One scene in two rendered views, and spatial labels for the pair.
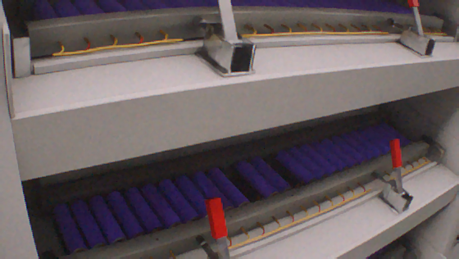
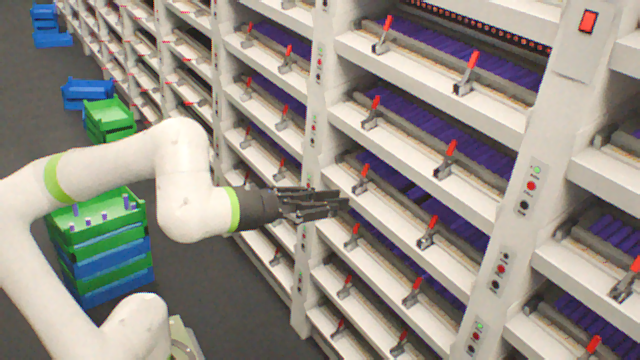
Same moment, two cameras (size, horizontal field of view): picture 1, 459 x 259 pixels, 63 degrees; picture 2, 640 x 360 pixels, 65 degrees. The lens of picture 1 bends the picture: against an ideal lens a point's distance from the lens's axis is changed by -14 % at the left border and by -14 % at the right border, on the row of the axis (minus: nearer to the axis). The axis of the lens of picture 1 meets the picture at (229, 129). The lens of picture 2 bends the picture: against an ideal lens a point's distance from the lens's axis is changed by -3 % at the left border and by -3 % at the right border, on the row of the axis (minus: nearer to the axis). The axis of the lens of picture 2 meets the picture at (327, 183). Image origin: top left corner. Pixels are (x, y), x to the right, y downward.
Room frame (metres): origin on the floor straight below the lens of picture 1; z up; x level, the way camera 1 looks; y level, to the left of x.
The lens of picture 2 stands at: (0.15, -1.20, 1.52)
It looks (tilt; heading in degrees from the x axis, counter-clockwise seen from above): 32 degrees down; 87
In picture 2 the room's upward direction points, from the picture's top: 6 degrees clockwise
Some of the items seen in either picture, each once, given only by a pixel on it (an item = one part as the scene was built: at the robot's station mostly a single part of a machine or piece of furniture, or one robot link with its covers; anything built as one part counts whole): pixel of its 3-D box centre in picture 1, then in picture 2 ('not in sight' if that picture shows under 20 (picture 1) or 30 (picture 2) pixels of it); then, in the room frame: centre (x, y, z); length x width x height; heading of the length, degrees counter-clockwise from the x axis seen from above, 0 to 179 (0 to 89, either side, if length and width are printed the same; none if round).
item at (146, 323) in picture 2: not in sight; (140, 335); (-0.23, -0.32, 0.48); 0.16 x 0.13 x 0.19; 69
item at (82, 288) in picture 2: not in sight; (105, 259); (-0.61, 0.35, 0.12); 0.30 x 0.20 x 0.08; 43
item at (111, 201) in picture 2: not in sight; (97, 210); (-0.61, 0.35, 0.36); 0.30 x 0.20 x 0.08; 43
